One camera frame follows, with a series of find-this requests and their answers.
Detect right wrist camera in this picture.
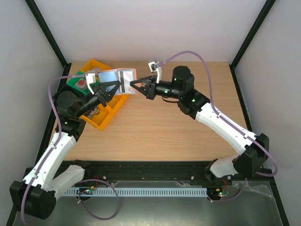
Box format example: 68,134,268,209
148,59,162,84

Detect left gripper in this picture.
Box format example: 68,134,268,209
77,82,123,119

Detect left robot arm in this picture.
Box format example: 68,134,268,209
9,81,120,225

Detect slotted cable duct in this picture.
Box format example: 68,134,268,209
63,187,207,197

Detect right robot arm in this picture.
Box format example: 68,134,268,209
130,66,269,185

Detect yellow bin with red cards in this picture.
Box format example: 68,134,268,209
105,94,129,115

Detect black aluminium frame rail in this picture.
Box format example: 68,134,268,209
23,161,275,181

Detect green bin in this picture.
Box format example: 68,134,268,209
66,71,90,94

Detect white card stack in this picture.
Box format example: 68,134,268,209
91,67,101,72

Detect yellow bin far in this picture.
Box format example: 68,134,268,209
80,59,111,73

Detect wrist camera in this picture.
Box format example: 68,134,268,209
148,59,162,84
85,73,96,94

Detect yellow bin near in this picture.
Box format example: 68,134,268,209
80,105,115,130

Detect white magstripe card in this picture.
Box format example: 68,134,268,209
118,69,136,95

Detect pink leather card holder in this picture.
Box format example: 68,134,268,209
85,68,137,97

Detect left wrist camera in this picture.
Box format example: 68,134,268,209
85,73,96,94

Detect black bin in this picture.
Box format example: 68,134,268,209
52,84,76,100

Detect red-dot card stack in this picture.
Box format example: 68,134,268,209
74,78,87,91

